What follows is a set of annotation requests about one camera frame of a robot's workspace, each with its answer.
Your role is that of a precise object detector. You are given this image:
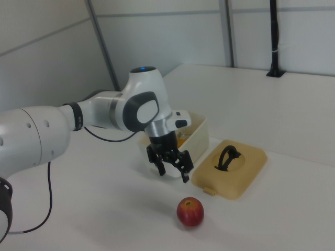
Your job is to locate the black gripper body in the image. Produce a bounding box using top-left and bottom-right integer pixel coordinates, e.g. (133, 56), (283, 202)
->
(148, 131), (182, 158)

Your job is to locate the red apple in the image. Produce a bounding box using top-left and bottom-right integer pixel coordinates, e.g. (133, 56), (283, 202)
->
(176, 196), (205, 227)

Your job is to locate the white plastic container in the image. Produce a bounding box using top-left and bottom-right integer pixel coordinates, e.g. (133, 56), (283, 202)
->
(137, 110), (210, 181)

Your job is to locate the tan container lid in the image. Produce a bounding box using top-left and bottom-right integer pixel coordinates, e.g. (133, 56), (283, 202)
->
(191, 139), (269, 201)

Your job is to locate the black stand pole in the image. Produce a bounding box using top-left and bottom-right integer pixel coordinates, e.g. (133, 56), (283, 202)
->
(266, 0), (286, 78)

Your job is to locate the black lid handle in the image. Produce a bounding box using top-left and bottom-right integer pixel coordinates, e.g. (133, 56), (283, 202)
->
(214, 144), (242, 173)

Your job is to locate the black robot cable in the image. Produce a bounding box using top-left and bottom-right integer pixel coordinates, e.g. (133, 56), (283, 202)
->
(7, 125), (138, 235)

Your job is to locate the grey partition post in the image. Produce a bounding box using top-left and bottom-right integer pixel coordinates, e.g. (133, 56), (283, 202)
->
(85, 0), (121, 92)
(219, 0), (238, 68)

